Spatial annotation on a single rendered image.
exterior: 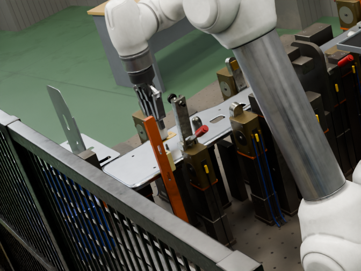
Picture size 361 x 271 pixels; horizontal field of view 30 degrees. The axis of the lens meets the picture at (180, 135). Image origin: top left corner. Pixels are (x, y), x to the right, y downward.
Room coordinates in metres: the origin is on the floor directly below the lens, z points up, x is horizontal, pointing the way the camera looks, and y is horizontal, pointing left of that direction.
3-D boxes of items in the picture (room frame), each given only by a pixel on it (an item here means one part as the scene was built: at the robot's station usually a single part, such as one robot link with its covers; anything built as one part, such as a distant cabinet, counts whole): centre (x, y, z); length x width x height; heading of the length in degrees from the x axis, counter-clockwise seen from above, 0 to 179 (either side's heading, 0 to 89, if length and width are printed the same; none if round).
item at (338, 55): (1.93, -0.55, 0.90); 0.05 x 0.05 x 0.40; 27
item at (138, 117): (2.09, 0.10, 0.87); 0.12 x 0.07 x 0.35; 27
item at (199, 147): (1.71, -0.03, 0.87); 0.10 x 0.07 x 0.35; 27
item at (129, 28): (1.87, 0.05, 1.42); 0.13 x 0.11 x 0.16; 133
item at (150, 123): (1.68, 0.07, 0.95); 0.03 x 0.01 x 0.50; 117
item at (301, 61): (1.85, -0.37, 0.94); 0.18 x 0.13 x 0.49; 117
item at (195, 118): (1.93, -0.06, 1.02); 0.03 x 0.03 x 0.07
